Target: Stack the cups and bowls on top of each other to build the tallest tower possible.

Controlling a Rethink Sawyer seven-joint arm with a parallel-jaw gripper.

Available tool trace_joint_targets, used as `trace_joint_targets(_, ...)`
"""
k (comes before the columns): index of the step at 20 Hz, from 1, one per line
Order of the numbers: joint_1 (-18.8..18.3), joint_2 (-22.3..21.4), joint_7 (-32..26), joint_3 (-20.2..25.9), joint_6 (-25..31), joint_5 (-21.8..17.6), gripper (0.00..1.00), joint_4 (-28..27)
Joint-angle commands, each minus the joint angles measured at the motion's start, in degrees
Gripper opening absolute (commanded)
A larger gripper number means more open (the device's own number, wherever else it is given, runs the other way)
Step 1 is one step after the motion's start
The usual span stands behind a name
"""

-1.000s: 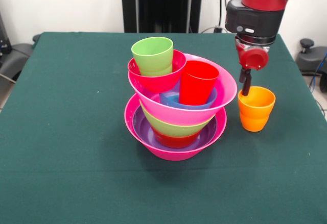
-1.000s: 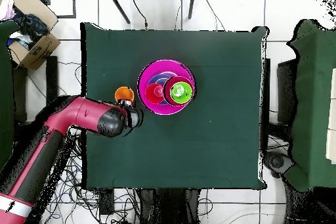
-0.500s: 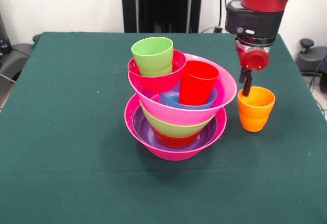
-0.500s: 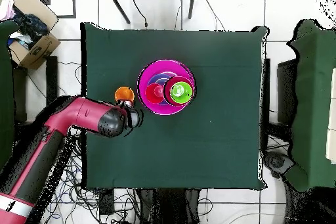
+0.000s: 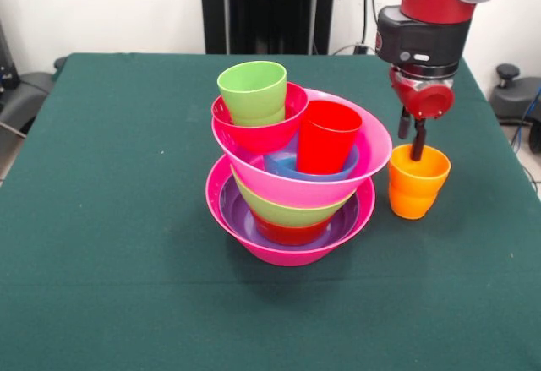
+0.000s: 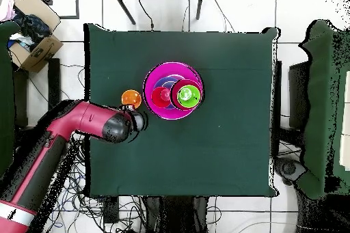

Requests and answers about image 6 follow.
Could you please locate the small magenta bowl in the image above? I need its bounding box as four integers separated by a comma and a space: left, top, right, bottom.
170, 79, 205, 111

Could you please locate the light green cup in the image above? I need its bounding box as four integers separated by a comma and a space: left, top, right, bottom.
176, 84, 202, 109

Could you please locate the red cup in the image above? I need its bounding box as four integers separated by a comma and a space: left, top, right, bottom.
150, 86, 172, 108

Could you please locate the blue bowl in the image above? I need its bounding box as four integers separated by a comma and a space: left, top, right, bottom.
153, 75, 181, 110

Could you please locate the large pink bowl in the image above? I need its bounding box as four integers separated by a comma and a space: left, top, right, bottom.
142, 61, 205, 121

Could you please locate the orange cup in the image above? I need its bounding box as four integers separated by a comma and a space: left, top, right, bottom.
121, 89, 143, 110

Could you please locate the dark green tablecloth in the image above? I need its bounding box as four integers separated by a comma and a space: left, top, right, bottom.
83, 23, 280, 198

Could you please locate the black power box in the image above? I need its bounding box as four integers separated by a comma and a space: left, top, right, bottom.
102, 195, 120, 224

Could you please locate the dark grey chair base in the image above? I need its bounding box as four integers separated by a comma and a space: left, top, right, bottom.
274, 157, 307, 185

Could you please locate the green cloth covered table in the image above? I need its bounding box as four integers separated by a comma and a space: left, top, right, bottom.
0, 20, 21, 174
299, 20, 350, 200

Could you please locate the cardboard box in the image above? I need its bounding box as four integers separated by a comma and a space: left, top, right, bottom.
7, 0, 64, 73

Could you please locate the dark blue clothing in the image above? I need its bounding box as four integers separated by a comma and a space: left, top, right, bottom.
13, 7, 52, 51

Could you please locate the pink cloth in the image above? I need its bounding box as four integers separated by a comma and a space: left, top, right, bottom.
0, 0, 17, 23

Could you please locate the black power cable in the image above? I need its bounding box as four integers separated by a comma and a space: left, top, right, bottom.
137, 0, 156, 31

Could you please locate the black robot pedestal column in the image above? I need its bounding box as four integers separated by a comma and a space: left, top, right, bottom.
144, 195, 210, 233

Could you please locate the tangle of black cables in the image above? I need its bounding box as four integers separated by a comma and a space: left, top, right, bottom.
46, 63, 147, 233

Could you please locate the black stool frame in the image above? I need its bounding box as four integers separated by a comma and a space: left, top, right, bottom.
12, 57, 62, 135

